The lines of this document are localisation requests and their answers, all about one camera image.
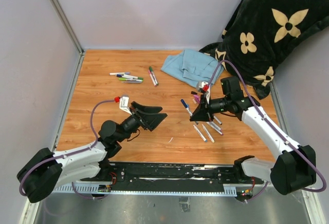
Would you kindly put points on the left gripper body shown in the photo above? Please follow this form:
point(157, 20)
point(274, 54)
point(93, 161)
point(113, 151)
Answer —
point(136, 115)

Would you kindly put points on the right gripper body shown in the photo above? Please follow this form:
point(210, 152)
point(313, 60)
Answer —
point(215, 106)

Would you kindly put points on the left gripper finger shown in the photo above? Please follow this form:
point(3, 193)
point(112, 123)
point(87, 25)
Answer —
point(151, 121)
point(145, 110)

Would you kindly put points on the black marker pen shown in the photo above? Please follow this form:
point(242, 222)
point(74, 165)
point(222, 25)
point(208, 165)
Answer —
point(218, 120)

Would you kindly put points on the pink marker pen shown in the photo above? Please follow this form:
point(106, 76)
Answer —
point(215, 126)

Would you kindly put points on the dark blue cap marker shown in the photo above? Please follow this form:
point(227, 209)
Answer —
point(186, 107)

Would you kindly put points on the white slim marker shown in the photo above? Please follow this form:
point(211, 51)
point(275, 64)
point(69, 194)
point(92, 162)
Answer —
point(208, 134)

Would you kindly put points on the light blue cap marker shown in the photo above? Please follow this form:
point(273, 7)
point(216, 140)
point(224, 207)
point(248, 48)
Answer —
point(199, 133)

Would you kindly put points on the red pink cap marker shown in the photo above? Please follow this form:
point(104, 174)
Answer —
point(153, 80)

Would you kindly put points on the magenta cap marker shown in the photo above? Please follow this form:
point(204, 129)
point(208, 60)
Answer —
point(220, 132)

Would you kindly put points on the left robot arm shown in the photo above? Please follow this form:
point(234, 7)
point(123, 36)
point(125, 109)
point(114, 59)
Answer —
point(48, 170)

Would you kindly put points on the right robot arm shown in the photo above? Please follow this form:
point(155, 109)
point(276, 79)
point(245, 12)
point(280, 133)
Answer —
point(295, 165)

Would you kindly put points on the lavender marker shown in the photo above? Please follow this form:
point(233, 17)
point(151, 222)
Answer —
point(133, 82)

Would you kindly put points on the light green marker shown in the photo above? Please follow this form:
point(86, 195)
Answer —
point(130, 80)

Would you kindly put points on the navy green marker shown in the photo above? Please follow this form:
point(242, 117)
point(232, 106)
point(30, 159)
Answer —
point(126, 76)

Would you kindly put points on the green cap marker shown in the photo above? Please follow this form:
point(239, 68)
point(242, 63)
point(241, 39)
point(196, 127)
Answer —
point(153, 75)

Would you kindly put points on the light blue cloth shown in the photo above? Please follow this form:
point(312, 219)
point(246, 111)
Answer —
point(191, 66)

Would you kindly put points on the black floral blanket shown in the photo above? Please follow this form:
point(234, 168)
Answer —
point(261, 34)

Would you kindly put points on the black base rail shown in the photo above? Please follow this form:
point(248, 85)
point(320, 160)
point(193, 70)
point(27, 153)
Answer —
point(169, 177)

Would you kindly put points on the aluminium corner post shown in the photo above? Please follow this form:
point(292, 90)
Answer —
point(63, 18)

